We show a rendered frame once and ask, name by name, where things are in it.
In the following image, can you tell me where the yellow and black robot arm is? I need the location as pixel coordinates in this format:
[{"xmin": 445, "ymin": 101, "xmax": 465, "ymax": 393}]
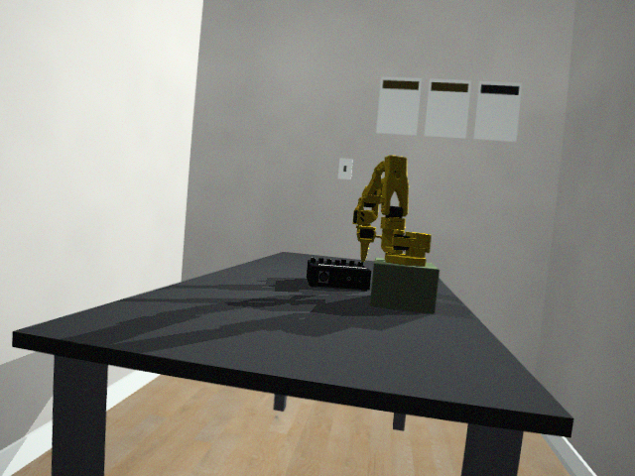
[{"xmin": 352, "ymin": 156, "xmax": 430, "ymax": 266}]

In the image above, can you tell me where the black lighting desk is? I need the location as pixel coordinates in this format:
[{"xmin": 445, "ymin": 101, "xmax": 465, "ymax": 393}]
[{"xmin": 307, "ymin": 258, "xmax": 371, "ymax": 291}]

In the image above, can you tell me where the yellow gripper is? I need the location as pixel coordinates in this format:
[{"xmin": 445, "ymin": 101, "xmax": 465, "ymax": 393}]
[{"xmin": 356, "ymin": 224, "xmax": 382, "ymax": 262}]

